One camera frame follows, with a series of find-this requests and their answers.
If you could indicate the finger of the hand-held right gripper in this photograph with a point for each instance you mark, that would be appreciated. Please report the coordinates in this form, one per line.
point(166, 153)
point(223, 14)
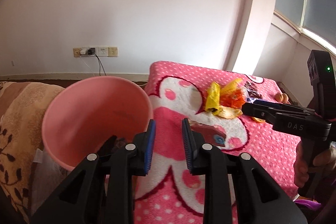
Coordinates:
point(253, 109)
point(265, 102)

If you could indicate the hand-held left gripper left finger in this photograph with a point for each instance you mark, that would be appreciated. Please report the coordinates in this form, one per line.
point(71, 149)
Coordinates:
point(150, 145)

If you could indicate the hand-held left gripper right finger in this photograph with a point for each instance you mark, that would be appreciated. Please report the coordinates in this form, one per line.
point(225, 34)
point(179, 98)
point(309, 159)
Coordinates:
point(187, 145)

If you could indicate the purple wrapper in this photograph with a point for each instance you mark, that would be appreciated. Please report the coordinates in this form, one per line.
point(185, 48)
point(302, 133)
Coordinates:
point(252, 90)

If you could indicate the orange plastic bag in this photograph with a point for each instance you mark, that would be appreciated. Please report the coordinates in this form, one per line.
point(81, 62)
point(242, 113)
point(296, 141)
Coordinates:
point(235, 100)

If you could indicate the brown snack wrapper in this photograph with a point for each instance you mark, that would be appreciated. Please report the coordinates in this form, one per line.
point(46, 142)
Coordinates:
point(207, 134)

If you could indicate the pink plastic bucket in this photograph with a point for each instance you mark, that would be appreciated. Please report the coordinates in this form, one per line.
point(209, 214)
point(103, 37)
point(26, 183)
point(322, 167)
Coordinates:
point(92, 113)

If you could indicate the person's right forearm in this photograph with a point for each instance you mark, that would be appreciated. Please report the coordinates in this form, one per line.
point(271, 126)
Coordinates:
point(326, 182)

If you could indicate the person's right hand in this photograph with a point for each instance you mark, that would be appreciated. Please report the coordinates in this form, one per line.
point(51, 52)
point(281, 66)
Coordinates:
point(302, 166)

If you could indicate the walnut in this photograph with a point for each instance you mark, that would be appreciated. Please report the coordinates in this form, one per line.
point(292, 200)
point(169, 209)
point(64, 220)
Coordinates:
point(281, 98)

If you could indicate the yellow plastic bag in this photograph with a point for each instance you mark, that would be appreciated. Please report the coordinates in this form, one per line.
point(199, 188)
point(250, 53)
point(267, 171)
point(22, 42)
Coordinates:
point(213, 95)

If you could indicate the pink white-dotted blanket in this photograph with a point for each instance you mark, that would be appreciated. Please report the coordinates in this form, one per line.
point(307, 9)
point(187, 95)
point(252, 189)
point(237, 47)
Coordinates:
point(262, 155)

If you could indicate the person's purple clothing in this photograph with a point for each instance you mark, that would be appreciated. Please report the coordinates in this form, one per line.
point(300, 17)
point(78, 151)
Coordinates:
point(307, 204)

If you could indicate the black charger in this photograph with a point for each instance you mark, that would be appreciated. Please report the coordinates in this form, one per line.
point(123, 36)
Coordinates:
point(91, 51)

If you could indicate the white charger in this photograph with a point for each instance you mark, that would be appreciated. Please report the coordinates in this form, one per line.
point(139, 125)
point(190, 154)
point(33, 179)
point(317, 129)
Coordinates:
point(84, 51)

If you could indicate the white wall outlet panel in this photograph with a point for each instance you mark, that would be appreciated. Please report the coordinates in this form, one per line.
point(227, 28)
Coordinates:
point(101, 51)

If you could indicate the beige wall socket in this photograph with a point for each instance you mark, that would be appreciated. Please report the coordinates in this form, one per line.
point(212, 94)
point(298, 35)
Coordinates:
point(76, 52)

